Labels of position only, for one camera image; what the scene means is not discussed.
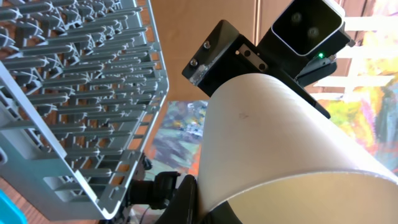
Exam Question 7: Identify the grey dishwasher rack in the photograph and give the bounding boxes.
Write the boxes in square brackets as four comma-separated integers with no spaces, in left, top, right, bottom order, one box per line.
[1,0,169,221]

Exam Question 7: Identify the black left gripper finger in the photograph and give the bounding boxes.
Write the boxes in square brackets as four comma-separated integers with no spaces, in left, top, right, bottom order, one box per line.
[155,175,197,224]

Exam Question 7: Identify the teal plastic tray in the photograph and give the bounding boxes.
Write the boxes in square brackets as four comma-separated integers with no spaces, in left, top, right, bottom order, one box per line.
[0,190,28,224]

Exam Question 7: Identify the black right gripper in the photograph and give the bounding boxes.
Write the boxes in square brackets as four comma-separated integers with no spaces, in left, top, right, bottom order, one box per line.
[182,20,330,118]

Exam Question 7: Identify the white cup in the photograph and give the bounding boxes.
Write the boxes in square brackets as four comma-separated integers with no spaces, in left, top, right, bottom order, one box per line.
[197,73,397,223]

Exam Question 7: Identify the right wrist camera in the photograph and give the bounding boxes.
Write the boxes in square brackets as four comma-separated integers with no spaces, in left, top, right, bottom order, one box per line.
[271,0,345,56]

